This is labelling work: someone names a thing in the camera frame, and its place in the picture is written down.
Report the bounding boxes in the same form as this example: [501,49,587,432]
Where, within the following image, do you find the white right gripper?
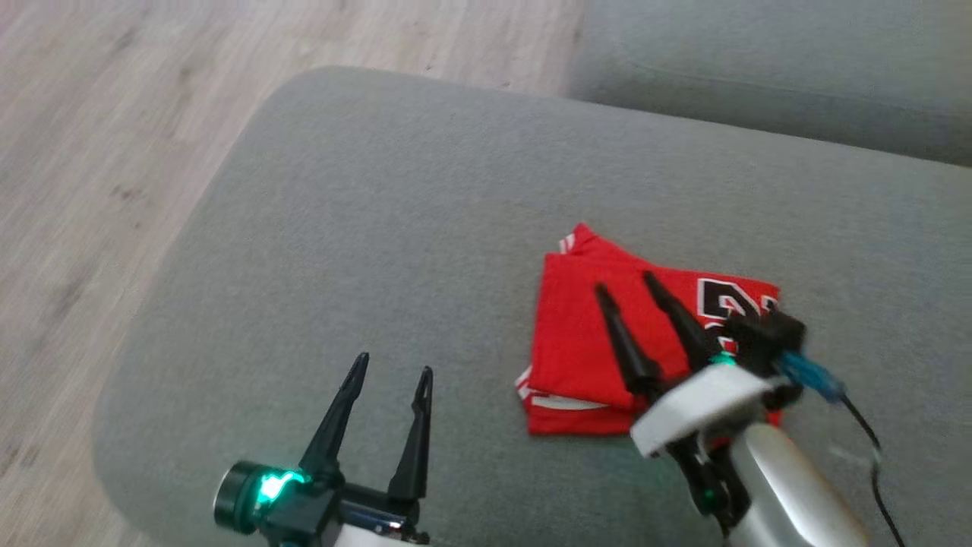
[594,270,784,533]

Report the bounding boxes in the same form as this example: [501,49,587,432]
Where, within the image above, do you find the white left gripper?
[213,352,434,547]

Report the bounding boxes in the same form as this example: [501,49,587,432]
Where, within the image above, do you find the red white sports jersey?
[515,222,784,437]

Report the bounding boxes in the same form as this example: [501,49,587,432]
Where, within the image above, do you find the large grey sofa seat cushion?
[91,65,972,547]

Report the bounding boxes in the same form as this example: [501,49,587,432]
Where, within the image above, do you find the grey sofa cushion with seam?
[566,0,972,169]

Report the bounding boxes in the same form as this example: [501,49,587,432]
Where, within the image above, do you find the black right cable blue plug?
[778,350,906,547]

